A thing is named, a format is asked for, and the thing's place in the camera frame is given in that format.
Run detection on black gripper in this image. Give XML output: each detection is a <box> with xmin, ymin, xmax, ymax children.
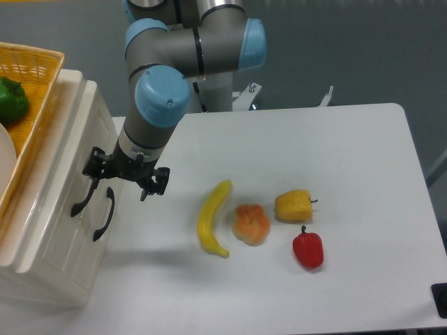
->
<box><xmin>82</xmin><ymin>147</ymin><xmax>170</xmax><ymax>202</ymax></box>

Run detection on black top drawer handle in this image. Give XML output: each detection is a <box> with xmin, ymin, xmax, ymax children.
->
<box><xmin>71</xmin><ymin>179</ymin><xmax>99</xmax><ymax>217</ymax></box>

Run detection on black drawer handle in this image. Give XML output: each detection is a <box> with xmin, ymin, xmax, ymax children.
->
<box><xmin>71</xmin><ymin>179</ymin><xmax>99</xmax><ymax>217</ymax></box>
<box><xmin>92</xmin><ymin>186</ymin><xmax>115</xmax><ymax>242</ymax></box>

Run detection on white drawer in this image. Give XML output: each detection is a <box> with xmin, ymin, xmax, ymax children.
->
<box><xmin>1</xmin><ymin>70</ymin><xmax>117</xmax><ymax>271</ymax></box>
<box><xmin>41</xmin><ymin>174</ymin><xmax>126</xmax><ymax>308</ymax></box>

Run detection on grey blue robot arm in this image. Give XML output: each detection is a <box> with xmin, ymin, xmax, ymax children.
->
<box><xmin>82</xmin><ymin>1</ymin><xmax>267</xmax><ymax>196</ymax></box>

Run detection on white drawer cabinet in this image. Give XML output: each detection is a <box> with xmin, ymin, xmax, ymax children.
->
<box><xmin>1</xmin><ymin>70</ymin><xmax>123</xmax><ymax>307</ymax></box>

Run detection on yellow banana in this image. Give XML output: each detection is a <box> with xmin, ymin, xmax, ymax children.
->
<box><xmin>196</xmin><ymin>179</ymin><xmax>232</xmax><ymax>258</ymax></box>

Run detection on white plate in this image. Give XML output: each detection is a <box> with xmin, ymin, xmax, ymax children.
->
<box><xmin>0</xmin><ymin>125</ymin><xmax>17</xmax><ymax>195</ymax></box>

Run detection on green bell pepper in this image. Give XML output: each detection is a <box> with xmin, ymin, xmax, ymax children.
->
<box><xmin>1</xmin><ymin>77</ymin><xmax>29</xmax><ymax>125</ymax></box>

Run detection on orange bread roll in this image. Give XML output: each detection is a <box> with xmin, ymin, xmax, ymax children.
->
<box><xmin>233</xmin><ymin>204</ymin><xmax>270</xmax><ymax>246</ymax></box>

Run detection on yellow woven basket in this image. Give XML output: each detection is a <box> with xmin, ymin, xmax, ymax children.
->
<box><xmin>1</xmin><ymin>42</ymin><xmax>65</xmax><ymax>216</ymax></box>

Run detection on yellow bell pepper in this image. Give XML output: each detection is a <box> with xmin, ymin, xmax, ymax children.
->
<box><xmin>274</xmin><ymin>189</ymin><xmax>318</xmax><ymax>221</ymax></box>

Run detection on red bell pepper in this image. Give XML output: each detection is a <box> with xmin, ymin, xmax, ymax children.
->
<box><xmin>292</xmin><ymin>225</ymin><xmax>324</xmax><ymax>269</ymax></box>

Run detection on black device at table edge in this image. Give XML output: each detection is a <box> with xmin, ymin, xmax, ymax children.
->
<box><xmin>431</xmin><ymin>283</ymin><xmax>447</xmax><ymax>319</ymax></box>

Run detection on black bottom drawer handle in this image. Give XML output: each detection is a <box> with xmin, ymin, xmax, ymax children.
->
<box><xmin>92</xmin><ymin>186</ymin><xmax>115</xmax><ymax>242</ymax></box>

